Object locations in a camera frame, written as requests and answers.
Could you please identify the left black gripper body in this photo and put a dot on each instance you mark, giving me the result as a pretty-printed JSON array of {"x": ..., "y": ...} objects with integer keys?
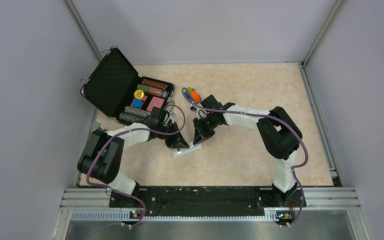
[{"x": 166, "y": 129}]

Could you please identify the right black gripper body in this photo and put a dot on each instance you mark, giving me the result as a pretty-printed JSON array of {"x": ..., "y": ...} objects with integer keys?
[{"x": 210, "y": 121}]

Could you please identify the white remote control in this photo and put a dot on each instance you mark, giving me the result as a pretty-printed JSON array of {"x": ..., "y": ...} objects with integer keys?
[{"x": 178, "y": 152}]

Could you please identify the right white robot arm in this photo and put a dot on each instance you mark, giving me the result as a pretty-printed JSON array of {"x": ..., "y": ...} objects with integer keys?
[{"x": 280, "y": 135}]

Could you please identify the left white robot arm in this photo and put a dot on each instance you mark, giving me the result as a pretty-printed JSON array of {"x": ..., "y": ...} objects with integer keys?
[{"x": 102, "y": 154}]

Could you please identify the pink playing card deck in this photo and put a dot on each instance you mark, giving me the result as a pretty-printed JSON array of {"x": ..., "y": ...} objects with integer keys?
[{"x": 155, "y": 102}]

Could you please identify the blue dealer chip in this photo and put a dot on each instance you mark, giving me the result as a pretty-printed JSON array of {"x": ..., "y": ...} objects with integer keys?
[{"x": 137, "y": 103}]

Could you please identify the green red chip stack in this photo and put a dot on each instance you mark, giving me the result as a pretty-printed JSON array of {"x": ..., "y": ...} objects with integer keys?
[{"x": 150, "y": 90}]

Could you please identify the yellow big blind button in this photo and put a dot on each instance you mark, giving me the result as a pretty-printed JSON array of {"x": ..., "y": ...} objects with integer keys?
[{"x": 139, "y": 94}]

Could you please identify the brown chip stack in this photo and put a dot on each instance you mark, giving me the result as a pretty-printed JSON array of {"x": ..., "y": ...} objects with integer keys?
[{"x": 154, "y": 84}]

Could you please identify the colourful toy brick car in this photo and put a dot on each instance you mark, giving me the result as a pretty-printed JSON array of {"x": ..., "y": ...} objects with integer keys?
[{"x": 192, "y": 95}]

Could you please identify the green purple chip stack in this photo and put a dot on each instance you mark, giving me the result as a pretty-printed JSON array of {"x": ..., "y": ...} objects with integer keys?
[{"x": 129, "y": 119}]

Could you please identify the black poker chip case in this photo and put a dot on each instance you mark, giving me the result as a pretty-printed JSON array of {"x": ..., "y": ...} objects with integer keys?
[{"x": 111, "y": 86}]

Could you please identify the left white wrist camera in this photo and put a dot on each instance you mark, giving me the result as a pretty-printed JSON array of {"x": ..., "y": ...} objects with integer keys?
[{"x": 171, "y": 115}]

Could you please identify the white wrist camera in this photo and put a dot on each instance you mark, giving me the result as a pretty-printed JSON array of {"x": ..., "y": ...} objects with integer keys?
[
  {"x": 195, "y": 109},
  {"x": 171, "y": 115}
]

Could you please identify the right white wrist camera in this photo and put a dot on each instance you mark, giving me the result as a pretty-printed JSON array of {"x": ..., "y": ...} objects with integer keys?
[{"x": 195, "y": 109}]

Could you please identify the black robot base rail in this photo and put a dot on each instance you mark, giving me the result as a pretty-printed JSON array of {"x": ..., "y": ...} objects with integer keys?
[{"x": 209, "y": 201}]

